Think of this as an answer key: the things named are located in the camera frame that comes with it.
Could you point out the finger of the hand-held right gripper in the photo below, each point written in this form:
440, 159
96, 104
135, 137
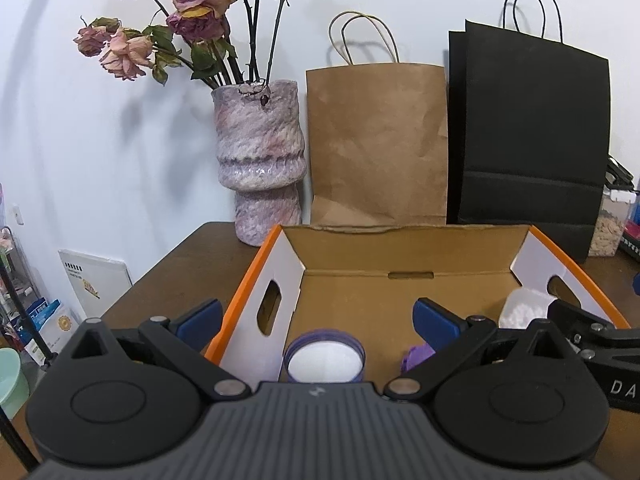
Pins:
600, 327

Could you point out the dried pink roses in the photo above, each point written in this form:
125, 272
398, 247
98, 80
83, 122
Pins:
192, 25

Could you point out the green basin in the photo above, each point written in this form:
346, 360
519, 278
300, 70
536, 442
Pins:
10, 380

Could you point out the clear seed storage container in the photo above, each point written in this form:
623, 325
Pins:
607, 227

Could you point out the mottled pink ceramic vase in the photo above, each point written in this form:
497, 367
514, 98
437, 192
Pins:
257, 160

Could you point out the purple transparent round jar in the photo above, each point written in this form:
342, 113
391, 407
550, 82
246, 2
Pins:
325, 360

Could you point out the purple ridged bottle cap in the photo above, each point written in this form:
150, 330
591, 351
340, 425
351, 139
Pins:
415, 357

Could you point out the white wall socket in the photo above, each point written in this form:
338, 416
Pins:
18, 215

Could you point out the black light stand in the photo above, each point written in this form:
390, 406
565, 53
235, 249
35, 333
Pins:
15, 435

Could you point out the white package round emblem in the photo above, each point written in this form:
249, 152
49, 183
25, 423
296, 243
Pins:
62, 327

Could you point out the metal storage cart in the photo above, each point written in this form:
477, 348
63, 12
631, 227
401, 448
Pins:
15, 270

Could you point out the blue white package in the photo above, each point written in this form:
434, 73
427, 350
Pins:
35, 312

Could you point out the black paper bag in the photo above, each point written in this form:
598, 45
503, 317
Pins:
530, 135

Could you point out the red cardboard box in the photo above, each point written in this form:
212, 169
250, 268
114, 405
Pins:
375, 290

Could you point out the brown paper bag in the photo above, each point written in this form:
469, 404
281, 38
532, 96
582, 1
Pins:
375, 150

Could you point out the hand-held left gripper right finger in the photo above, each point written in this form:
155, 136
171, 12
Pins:
432, 325

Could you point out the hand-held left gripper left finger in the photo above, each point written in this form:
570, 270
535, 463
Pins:
200, 322

